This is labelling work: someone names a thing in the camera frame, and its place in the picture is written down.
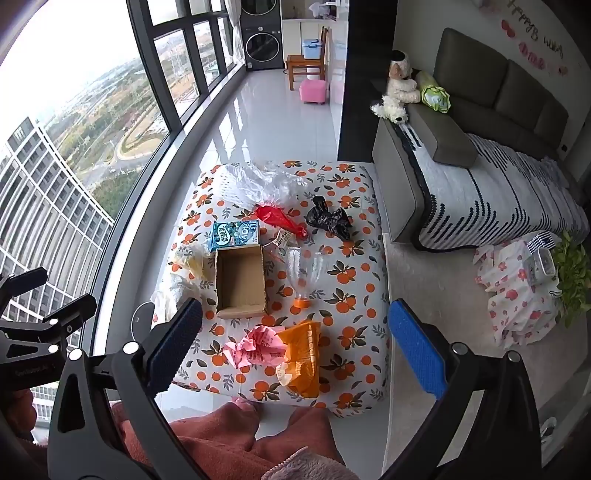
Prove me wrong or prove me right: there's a pink fuzzy slipper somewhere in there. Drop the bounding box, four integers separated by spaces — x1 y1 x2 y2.
231 397 265 414

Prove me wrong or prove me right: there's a person's leg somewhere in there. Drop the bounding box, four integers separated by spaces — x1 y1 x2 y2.
111 401 264 480
252 408 347 467

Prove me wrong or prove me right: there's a green plush pillow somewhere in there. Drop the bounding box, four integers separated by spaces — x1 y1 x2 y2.
416 70 451 114

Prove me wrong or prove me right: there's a red plastic bag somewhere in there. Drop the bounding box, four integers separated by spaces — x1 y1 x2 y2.
254 204 308 239

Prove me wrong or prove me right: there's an open cardboard box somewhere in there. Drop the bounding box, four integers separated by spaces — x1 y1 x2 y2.
215 244 270 319

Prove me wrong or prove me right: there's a clear plastic container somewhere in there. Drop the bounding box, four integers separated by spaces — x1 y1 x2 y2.
524 249 557 285

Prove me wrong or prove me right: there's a person's right leg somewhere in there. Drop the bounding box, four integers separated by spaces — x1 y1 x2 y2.
252 408 347 467

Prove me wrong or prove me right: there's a person's left hand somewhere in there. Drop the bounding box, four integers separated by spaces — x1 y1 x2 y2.
0 388 35 444

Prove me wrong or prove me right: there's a yellowish plastic bag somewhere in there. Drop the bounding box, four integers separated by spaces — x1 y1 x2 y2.
178 244 218 283

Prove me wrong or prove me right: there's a dark washing machine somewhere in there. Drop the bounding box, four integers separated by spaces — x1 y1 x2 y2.
243 19 284 73

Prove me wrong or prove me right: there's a clear cut plastic bottle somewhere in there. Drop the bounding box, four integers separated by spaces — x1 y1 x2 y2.
285 247 329 309

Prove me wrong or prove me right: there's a white mesh plastic bag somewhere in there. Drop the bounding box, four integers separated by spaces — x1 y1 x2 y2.
215 164 260 205

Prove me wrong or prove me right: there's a person's left leg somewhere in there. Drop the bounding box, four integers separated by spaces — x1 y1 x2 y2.
111 401 264 480

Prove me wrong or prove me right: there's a pink paper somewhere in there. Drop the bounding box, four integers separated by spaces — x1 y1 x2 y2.
225 324 287 370

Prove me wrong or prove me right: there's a white cabinet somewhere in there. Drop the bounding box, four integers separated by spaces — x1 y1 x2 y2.
281 0 348 71

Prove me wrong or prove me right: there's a blue snack packet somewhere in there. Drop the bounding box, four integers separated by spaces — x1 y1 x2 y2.
209 219 260 253

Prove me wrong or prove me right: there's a high-rise building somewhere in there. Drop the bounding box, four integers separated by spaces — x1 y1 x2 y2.
0 115 116 326

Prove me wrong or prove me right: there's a wooden chair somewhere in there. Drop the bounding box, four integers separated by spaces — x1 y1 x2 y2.
285 25 331 91

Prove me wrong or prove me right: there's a pink fleece jacket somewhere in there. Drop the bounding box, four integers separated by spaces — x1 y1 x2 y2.
259 445 348 480

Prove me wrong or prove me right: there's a dark tumble dryer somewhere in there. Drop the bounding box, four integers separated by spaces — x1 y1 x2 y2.
240 0 280 22

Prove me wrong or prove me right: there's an orange print cloth cover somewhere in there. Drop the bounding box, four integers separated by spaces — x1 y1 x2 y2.
154 161 391 418

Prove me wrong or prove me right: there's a clear plastic bag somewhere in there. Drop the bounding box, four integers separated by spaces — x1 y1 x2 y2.
249 161 310 207

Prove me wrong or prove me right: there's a beige rug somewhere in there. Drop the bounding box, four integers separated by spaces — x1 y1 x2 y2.
381 231 583 418

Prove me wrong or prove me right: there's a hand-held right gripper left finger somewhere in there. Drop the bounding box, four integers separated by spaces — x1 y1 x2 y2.
47 298 204 480

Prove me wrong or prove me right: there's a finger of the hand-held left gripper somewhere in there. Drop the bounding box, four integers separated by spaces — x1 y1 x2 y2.
0 294 98 357
0 267 48 319

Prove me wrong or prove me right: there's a green potted plant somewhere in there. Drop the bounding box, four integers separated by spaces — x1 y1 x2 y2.
551 231 591 329

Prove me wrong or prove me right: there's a pink stool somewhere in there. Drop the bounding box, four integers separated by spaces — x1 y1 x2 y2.
299 79 330 106

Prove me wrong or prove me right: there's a grey sofa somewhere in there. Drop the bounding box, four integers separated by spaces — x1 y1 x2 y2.
373 28 580 246

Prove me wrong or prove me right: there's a pink floral cloth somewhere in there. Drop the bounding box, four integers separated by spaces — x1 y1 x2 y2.
473 240 565 348

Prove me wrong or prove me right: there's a black plastic bag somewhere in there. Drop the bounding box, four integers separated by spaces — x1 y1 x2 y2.
305 196 353 241

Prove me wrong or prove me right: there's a black window frame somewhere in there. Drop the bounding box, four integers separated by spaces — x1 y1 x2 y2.
88 0 251 361

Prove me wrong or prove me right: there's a crumpled white plastic bag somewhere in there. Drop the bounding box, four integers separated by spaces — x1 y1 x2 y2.
152 272 205 325

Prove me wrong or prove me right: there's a person's left forearm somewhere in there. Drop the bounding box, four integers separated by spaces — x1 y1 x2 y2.
0 438 49 480

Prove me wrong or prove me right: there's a black striped white blanket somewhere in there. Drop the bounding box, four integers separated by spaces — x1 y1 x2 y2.
402 124 590 251

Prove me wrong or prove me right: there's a pink wall letter decoration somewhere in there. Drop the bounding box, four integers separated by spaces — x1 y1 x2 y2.
480 0 571 75

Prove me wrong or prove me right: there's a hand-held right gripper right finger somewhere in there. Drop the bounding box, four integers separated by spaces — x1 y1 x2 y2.
383 299 542 480

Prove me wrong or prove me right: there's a white plush dog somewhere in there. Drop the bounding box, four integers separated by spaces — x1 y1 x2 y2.
370 51 422 126

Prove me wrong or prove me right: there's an orange plastic bag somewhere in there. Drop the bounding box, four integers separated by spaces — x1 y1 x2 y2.
276 320 322 399

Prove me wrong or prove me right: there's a white shoe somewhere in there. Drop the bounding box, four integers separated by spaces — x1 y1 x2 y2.
539 415 560 459

